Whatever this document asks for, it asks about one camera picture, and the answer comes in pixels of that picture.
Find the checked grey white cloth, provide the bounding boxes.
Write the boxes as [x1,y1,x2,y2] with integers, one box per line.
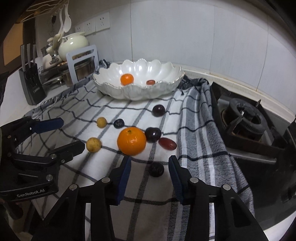
[18,80,254,240]

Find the steel pot in rack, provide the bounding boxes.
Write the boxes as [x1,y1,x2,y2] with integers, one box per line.
[61,58,95,87]

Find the dark plum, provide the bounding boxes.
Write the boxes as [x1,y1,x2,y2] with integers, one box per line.
[144,127,162,143]
[152,104,166,117]

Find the red grape tomato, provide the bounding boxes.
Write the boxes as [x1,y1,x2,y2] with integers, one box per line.
[158,138,177,151]
[146,80,156,85]

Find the black knife block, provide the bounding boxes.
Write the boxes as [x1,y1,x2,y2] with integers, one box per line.
[18,43,46,105]

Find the orange mandarin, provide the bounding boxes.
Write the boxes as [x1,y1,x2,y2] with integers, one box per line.
[120,73,134,86]
[117,126,147,156]

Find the wall cutting board rack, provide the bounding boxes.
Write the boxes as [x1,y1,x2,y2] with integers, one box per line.
[16,0,69,24]

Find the black gas stove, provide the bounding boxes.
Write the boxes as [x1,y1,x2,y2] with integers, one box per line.
[210,82,295,230]

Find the white scalloped ceramic bowl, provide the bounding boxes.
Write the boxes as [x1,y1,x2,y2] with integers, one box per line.
[93,59,185,101]

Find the hanging black scissors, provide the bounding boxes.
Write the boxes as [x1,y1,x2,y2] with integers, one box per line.
[51,15,57,25]

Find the cream ceramic teapot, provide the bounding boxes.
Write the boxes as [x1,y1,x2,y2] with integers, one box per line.
[58,32,89,61]

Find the white hanging spoon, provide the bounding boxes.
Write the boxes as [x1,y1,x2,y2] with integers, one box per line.
[64,3,72,33]

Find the yellow longan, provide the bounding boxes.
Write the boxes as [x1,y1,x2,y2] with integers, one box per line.
[96,117,107,128]
[86,137,102,153]

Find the white wall power sockets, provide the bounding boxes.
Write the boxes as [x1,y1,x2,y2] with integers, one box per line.
[75,12,110,36]

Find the white hanging spatula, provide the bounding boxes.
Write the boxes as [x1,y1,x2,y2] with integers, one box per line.
[58,8,64,41]

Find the small dark blueberry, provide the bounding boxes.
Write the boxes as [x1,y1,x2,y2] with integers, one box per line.
[113,118,125,129]

